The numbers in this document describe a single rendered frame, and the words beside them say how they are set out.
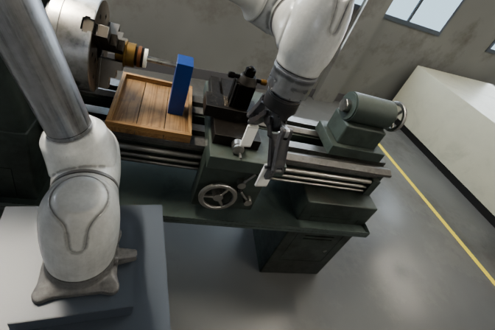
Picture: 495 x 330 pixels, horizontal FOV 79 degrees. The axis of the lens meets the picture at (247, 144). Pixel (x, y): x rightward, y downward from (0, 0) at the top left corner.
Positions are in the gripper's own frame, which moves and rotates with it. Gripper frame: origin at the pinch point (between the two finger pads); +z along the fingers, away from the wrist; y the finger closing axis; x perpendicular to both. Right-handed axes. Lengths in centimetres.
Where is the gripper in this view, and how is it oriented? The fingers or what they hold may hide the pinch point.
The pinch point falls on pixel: (253, 161)
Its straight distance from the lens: 74.0
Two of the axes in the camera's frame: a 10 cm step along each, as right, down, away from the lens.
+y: 2.7, 6.7, -6.9
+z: -3.1, 7.4, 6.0
